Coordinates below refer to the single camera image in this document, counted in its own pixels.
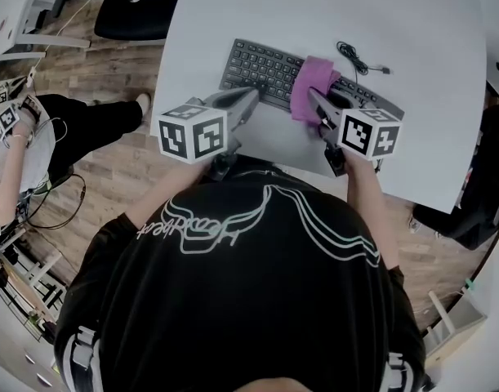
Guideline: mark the purple cloth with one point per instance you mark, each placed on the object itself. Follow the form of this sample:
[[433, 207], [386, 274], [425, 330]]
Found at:
[[310, 84]]

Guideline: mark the person's left forearm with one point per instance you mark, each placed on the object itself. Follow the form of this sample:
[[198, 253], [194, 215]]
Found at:
[[167, 194]]

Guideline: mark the person's right forearm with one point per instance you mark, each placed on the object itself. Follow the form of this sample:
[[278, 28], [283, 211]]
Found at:
[[367, 202]]

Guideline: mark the small teal object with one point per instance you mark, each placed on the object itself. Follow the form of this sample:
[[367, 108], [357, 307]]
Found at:
[[471, 285]]

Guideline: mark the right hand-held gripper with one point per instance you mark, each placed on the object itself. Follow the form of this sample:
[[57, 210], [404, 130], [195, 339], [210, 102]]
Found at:
[[367, 133]]

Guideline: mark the white desk with wooden side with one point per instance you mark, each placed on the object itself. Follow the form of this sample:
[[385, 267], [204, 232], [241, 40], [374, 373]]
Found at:
[[461, 325]]

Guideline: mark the white drawer cabinet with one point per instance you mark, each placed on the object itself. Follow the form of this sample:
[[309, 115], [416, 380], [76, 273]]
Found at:
[[16, 362]]

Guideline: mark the metal rack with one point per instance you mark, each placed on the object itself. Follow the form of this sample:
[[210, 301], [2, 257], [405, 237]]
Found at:
[[24, 288]]

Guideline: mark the black keyboard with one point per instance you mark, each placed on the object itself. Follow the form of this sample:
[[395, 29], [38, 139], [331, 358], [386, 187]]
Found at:
[[257, 69]]

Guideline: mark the black printed T-shirt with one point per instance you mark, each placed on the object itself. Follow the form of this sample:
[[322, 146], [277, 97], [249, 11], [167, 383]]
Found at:
[[233, 300]]

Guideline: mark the black mesh office chair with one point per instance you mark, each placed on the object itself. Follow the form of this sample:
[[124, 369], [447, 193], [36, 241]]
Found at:
[[130, 19]]

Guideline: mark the white square table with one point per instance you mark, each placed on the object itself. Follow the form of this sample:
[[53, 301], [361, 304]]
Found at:
[[416, 35]]

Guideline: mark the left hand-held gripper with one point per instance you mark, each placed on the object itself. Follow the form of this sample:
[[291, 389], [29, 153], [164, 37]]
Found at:
[[188, 137]]

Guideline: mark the white power strip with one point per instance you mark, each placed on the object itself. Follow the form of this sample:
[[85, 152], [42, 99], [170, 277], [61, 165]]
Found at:
[[31, 77]]

